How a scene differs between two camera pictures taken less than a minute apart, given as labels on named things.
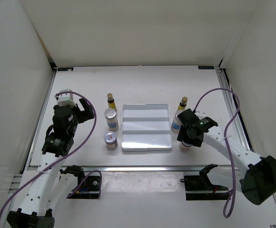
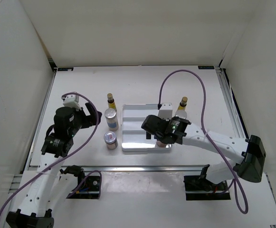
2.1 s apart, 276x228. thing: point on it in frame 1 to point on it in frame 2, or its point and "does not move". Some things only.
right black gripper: [182, 136] to [148, 136]
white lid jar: [185, 147] to [161, 145]
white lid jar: [110, 139] does not move
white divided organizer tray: [146, 127] does not move
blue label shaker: [111, 116] does not move
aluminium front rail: [146, 168] does not move
